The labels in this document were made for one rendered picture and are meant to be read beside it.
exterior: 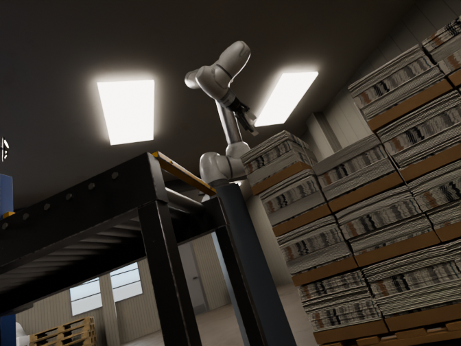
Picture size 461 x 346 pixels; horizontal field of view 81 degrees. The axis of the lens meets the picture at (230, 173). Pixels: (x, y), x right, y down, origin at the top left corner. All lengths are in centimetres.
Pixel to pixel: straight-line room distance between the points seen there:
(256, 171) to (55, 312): 838
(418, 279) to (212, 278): 830
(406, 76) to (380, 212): 54
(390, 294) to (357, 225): 27
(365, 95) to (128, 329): 851
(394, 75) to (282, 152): 55
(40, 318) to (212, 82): 867
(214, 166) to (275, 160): 46
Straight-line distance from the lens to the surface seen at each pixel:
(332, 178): 125
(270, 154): 138
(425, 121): 124
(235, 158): 172
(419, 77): 130
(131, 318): 903
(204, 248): 934
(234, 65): 134
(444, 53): 133
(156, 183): 62
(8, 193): 223
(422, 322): 124
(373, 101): 128
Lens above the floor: 47
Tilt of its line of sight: 21 degrees up
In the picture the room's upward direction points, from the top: 20 degrees counter-clockwise
